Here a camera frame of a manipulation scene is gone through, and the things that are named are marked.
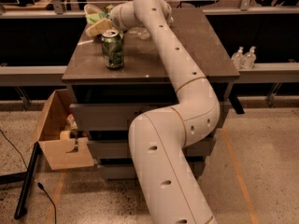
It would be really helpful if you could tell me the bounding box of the black floor cable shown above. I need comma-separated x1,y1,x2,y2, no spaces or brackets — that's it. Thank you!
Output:
0,128,58,224

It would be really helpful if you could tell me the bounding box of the white paper bowl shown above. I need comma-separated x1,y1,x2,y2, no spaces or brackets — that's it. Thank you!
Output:
84,4,102,15

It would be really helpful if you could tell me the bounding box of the green rice chip bag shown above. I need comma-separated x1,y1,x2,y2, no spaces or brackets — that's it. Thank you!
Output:
85,5,113,30

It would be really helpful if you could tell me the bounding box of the clear plastic water bottle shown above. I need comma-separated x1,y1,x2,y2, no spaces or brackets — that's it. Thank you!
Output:
129,16,175,41

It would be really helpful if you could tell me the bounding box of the grey drawer cabinet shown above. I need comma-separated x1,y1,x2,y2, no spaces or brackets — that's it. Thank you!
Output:
61,8,241,181

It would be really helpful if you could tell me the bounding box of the left clear sanitizer bottle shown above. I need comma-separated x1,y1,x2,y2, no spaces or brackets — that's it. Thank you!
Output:
232,47,243,70

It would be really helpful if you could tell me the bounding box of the tape roll in box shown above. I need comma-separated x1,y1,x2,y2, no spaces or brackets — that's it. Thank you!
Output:
60,131,71,140

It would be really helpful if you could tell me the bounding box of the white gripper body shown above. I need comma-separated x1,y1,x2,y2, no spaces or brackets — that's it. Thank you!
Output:
109,2,144,31

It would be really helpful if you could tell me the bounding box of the black monitor stand bar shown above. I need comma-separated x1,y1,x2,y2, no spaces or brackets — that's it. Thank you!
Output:
14,142,40,219

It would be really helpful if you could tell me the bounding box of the open cardboard box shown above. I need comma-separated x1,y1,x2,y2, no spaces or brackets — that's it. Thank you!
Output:
29,90,93,170

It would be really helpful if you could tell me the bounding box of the right clear sanitizer bottle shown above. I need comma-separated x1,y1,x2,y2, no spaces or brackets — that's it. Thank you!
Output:
242,46,256,69

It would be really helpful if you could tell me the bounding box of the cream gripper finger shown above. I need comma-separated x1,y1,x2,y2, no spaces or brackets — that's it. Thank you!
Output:
85,18,112,37

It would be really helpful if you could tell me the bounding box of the clear sanitizer bottle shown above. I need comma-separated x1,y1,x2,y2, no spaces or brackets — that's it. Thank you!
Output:
242,46,256,69
232,47,243,70

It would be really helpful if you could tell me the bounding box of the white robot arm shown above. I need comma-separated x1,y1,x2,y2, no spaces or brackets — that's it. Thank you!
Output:
109,0,220,224

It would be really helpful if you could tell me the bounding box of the green soda can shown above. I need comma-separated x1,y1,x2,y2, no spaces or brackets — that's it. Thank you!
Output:
101,29,124,69

